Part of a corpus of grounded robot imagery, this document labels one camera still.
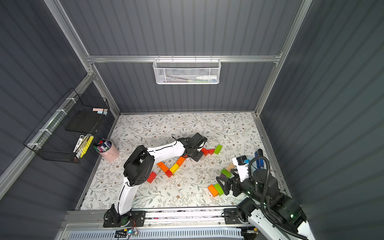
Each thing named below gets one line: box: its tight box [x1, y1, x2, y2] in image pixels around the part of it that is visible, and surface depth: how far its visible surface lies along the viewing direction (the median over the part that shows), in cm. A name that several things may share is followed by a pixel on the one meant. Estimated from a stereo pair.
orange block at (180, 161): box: [176, 156, 186, 167], surface depth 96 cm
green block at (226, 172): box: [220, 168, 232, 178], surface depth 89 cm
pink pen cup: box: [93, 138, 120, 162], surface depth 89 cm
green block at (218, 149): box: [214, 144, 223, 155], surface depth 100 cm
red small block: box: [165, 169, 173, 178], surface depth 89 cm
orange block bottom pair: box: [208, 184, 219, 198], surface depth 82 cm
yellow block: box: [169, 163, 180, 174], surface depth 91 cm
